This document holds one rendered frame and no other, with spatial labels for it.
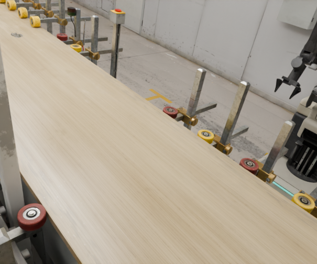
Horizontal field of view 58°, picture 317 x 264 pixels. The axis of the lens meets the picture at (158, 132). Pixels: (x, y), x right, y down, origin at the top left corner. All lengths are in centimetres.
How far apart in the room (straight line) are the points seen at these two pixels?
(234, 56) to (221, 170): 345
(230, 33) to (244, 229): 378
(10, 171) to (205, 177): 68
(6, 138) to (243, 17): 391
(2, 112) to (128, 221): 48
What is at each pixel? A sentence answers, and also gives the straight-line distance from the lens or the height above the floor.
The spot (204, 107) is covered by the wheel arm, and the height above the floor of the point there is 85.
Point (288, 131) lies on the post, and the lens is 130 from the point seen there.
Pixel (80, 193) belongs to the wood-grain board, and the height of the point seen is 90.
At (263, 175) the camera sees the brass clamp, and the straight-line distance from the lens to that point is 142.
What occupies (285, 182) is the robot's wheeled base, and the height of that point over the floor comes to 28.
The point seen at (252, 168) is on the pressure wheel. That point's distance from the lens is 128.
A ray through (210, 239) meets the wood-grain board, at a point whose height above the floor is 90.
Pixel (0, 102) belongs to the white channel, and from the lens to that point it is 84.
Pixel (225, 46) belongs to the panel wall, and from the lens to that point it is 462.
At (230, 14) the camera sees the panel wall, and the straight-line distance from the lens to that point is 456.
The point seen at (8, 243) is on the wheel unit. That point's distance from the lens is 64.
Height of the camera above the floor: 164
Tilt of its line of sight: 34 degrees down
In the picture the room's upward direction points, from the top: 11 degrees clockwise
